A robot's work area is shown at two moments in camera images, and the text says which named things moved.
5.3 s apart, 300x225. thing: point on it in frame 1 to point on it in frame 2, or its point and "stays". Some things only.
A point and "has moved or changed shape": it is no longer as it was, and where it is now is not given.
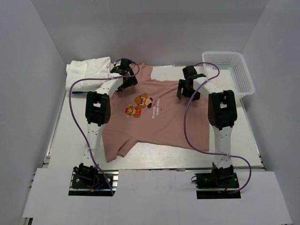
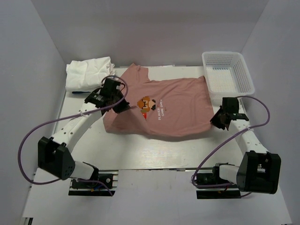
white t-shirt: [93, 68] stays
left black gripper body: [130, 72] to [116, 97]
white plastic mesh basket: [234, 74] stays
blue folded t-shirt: [77, 92] stays
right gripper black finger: [180, 83] to [221, 120]
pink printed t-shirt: [148, 113] has moved or changed shape
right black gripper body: [188, 92] to [224, 111]
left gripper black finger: [128, 82] to [122, 106]
